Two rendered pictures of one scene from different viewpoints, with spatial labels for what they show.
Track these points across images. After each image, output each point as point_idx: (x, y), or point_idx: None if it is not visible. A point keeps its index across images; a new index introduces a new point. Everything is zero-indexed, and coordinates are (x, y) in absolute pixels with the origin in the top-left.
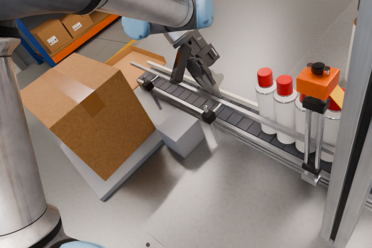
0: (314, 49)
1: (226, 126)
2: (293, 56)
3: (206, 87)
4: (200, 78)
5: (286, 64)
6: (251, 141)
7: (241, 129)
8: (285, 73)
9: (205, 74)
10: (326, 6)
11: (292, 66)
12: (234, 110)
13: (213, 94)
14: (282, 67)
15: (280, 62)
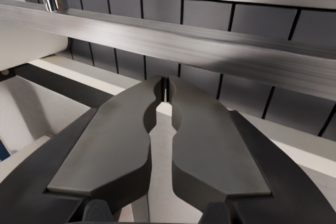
0: (126, 215)
1: None
2: (172, 215)
3: (190, 104)
4: (184, 174)
5: (171, 200)
6: None
7: None
8: (161, 180)
9: (41, 194)
10: None
11: (161, 194)
12: (9, 1)
13: (171, 75)
14: (173, 194)
15: (183, 208)
